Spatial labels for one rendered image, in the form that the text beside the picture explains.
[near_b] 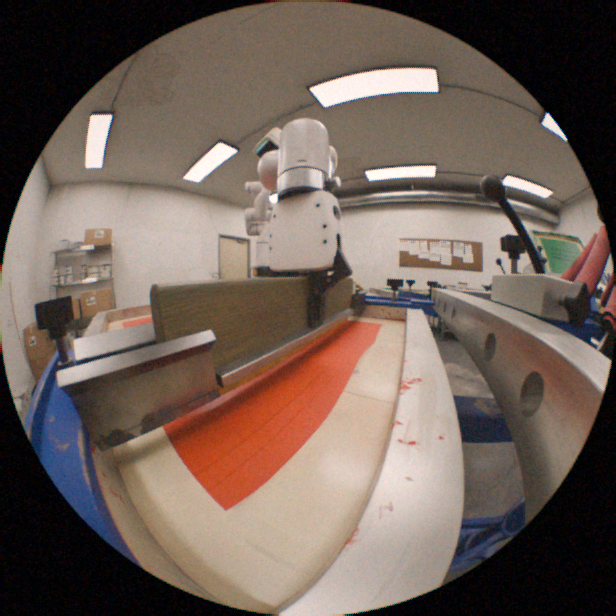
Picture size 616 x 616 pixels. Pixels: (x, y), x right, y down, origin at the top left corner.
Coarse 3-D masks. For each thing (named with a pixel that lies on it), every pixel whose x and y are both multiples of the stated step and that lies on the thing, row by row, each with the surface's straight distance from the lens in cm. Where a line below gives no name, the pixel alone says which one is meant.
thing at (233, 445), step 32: (320, 352) 26; (256, 384) 19; (288, 384) 19; (320, 384) 19; (192, 416) 17; (224, 416) 16; (256, 416) 15; (288, 416) 15; (320, 416) 15; (192, 448) 14; (224, 448) 14; (256, 448) 13; (288, 448) 13; (224, 480) 12; (256, 480) 12
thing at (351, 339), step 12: (348, 324) 41; (360, 324) 41; (372, 324) 42; (324, 336) 32; (336, 336) 32; (348, 336) 33; (360, 336) 33; (372, 336) 34; (312, 348) 27; (324, 348) 27; (336, 348) 27; (348, 348) 27; (360, 348) 28
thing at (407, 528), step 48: (432, 336) 26; (432, 384) 14; (432, 432) 11; (384, 480) 8; (432, 480) 9; (144, 528) 12; (384, 528) 8; (432, 528) 8; (336, 576) 7; (384, 576) 7; (432, 576) 8
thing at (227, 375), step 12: (348, 312) 34; (324, 324) 25; (336, 324) 28; (300, 336) 20; (312, 336) 22; (264, 348) 17; (276, 348) 17; (288, 348) 18; (240, 360) 15; (252, 360) 15; (264, 360) 16; (216, 372) 14; (228, 372) 14; (240, 372) 14; (252, 372) 15; (228, 384) 14
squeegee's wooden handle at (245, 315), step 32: (160, 288) 12; (192, 288) 12; (224, 288) 14; (256, 288) 16; (288, 288) 19; (352, 288) 39; (160, 320) 12; (192, 320) 13; (224, 320) 14; (256, 320) 16; (288, 320) 19; (224, 352) 14
